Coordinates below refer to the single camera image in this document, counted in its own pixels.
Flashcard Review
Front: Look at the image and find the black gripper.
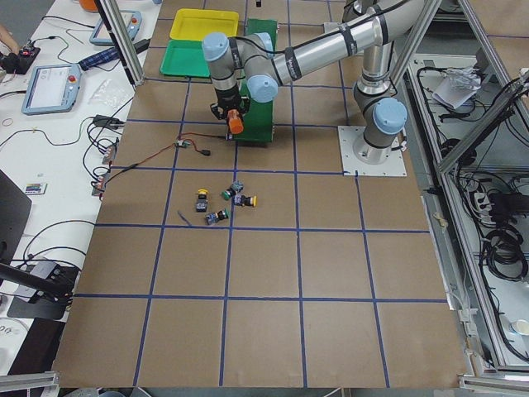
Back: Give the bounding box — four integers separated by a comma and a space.
210, 93, 250, 121

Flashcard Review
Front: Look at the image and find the orange cylinder labelled 4680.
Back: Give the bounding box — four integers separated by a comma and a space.
226, 109, 244, 135

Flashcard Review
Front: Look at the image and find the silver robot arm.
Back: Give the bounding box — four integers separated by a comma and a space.
202, 1, 426, 141

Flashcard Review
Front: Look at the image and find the green conveyor belt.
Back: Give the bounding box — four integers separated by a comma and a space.
229, 18, 278, 144

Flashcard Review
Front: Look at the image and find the green plastic tray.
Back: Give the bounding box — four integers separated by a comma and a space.
160, 40, 210, 79

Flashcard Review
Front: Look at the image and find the small green circuit board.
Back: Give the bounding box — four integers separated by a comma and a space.
175, 140, 192, 148

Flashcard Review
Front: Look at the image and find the yellow plastic tray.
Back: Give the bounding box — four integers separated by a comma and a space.
169, 8, 239, 41

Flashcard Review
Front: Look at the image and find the green push button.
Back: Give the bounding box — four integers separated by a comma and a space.
221, 180, 244, 200
205, 208, 230, 225

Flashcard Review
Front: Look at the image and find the yellow push button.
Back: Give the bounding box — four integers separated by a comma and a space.
233, 194, 257, 208
195, 189, 209, 213

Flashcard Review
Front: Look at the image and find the black power adapter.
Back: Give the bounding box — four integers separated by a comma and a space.
134, 39, 150, 54

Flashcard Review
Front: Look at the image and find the blue teach pendant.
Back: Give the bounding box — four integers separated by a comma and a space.
88, 10, 144, 46
21, 64, 81, 116

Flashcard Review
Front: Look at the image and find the red black power cable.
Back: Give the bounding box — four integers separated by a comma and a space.
90, 131, 232, 195

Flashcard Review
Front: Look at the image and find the aluminium frame post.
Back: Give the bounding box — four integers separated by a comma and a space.
94, 0, 145, 87

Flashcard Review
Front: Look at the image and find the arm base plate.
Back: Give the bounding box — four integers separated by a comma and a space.
337, 126, 407, 178

